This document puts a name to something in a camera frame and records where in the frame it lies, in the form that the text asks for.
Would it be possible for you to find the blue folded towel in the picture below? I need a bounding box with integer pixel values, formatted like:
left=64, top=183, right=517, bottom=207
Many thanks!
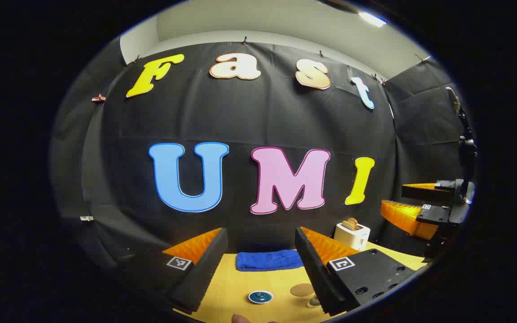
left=235, top=249, right=305, bottom=272

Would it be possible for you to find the white toaster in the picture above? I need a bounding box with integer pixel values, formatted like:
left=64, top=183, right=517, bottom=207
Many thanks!
left=334, top=221, right=371, bottom=252

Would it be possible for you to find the round brown coaster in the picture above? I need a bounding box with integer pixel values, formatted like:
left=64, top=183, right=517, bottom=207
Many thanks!
left=290, top=283, right=315, bottom=297

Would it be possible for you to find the ceiling light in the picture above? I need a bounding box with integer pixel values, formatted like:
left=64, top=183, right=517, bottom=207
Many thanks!
left=358, top=11, right=387, bottom=28

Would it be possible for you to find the teal teacup lid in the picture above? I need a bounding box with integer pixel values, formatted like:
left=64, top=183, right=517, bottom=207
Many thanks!
left=248, top=290, right=274, bottom=305

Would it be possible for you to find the black backdrop cloth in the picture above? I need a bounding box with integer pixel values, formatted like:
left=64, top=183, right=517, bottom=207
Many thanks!
left=50, top=36, right=477, bottom=270

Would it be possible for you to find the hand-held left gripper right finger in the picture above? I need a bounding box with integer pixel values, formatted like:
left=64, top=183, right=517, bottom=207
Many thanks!
left=294, top=226, right=417, bottom=316

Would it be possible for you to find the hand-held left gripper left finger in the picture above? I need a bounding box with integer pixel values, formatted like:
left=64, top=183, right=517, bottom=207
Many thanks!
left=118, top=227, right=229, bottom=314

